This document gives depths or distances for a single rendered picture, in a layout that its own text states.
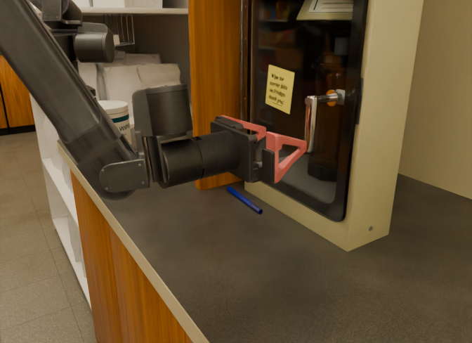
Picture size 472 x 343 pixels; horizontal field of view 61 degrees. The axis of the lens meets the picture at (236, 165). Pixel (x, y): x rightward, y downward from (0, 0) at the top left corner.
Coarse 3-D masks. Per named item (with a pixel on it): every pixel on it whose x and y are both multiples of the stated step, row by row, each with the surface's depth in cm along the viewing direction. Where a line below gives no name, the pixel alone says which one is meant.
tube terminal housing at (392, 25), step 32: (384, 0) 56; (416, 0) 59; (384, 32) 58; (416, 32) 61; (384, 64) 60; (384, 96) 62; (384, 128) 64; (352, 160) 64; (384, 160) 67; (256, 192) 89; (352, 192) 65; (384, 192) 69; (320, 224) 73; (352, 224) 67; (384, 224) 72
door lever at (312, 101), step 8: (312, 96) 60; (320, 96) 61; (328, 96) 62; (336, 96) 62; (312, 104) 60; (328, 104) 64; (312, 112) 61; (312, 120) 61; (312, 128) 62; (304, 136) 63; (312, 136) 62; (312, 144) 63
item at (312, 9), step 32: (256, 0) 75; (288, 0) 68; (320, 0) 61; (352, 0) 56; (256, 32) 77; (288, 32) 69; (320, 32) 63; (352, 32) 57; (256, 64) 79; (288, 64) 71; (320, 64) 64; (352, 64) 59; (256, 96) 81; (352, 96) 60; (288, 128) 74; (320, 128) 67; (352, 128) 61; (256, 160) 85; (320, 160) 68; (288, 192) 78; (320, 192) 70
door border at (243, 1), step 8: (240, 0) 78; (248, 0) 77; (368, 0) 55; (240, 8) 79; (240, 32) 81; (240, 56) 82; (360, 72) 58; (240, 80) 84; (240, 88) 84; (240, 104) 86; (240, 112) 86; (352, 152) 63
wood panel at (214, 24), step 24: (192, 0) 80; (216, 0) 82; (192, 24) 81; (216, 24) 83; (192, 48) 83; (216, 48) 85; (192, 72) 85; (216, 72) 86; (192, 96) 87; (216, 96) 88; (192, 120) 90
